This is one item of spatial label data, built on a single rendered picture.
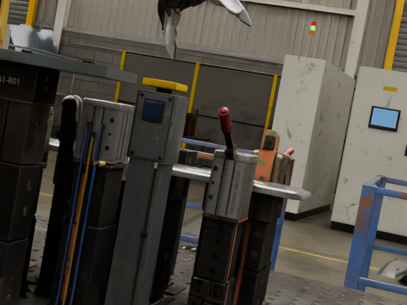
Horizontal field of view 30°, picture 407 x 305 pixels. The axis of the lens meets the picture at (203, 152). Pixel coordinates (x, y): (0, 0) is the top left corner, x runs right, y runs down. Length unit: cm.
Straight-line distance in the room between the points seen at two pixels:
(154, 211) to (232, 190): 18
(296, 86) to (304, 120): 44
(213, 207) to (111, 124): 24
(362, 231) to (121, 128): 191
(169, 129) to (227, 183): 19
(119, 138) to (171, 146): 23
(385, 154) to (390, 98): 66
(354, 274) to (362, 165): 610
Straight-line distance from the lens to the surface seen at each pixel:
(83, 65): 123
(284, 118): 940
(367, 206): 319
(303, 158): 933
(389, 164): 926
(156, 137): 121
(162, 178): 123
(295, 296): 198
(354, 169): 929
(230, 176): 135
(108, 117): 141
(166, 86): 122
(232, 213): 135
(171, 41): 135
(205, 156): 337
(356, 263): 322
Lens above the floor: 112
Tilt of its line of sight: 3 degrees down
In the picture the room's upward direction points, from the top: 10 degrees clockwise
